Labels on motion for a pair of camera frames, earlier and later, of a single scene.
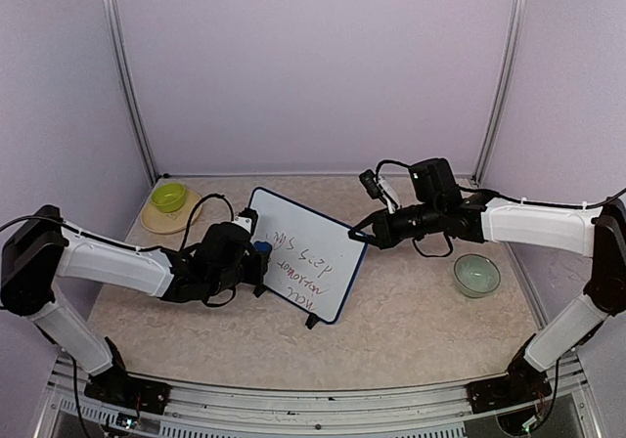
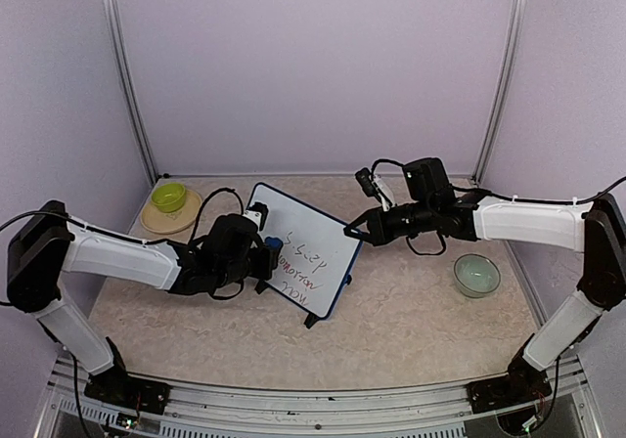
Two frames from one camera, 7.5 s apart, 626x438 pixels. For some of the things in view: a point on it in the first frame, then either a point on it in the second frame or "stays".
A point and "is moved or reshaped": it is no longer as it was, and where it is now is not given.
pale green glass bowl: (476, 275) stays
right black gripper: (384, 237) stays
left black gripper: (256, 276) stays
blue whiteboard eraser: (263, 247) is moved or reshaped
